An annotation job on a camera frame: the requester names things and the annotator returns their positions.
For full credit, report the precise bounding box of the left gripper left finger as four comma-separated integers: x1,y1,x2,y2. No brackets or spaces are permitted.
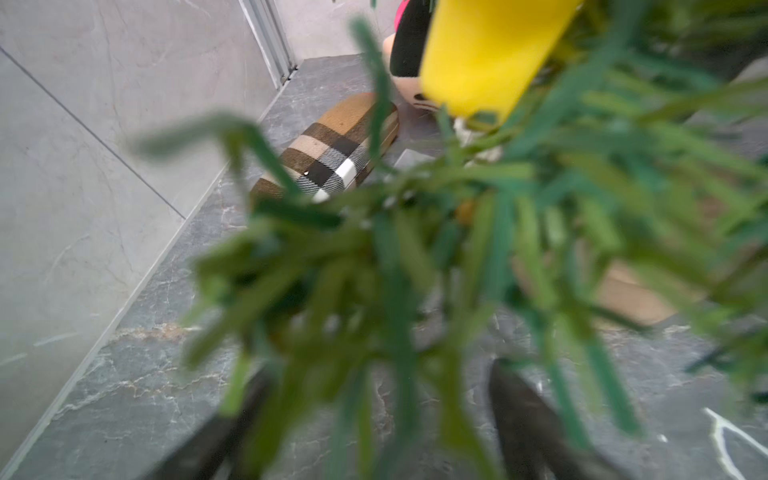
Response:
141,370,273,479

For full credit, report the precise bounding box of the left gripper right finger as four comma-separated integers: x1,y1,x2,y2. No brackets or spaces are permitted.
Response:
488,358,630,480

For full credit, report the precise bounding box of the green christmas tree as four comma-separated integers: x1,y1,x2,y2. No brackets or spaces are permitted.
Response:
136,1,767,479

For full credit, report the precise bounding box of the yellow star light with face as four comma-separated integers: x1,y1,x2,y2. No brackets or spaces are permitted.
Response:
419,0,581,122

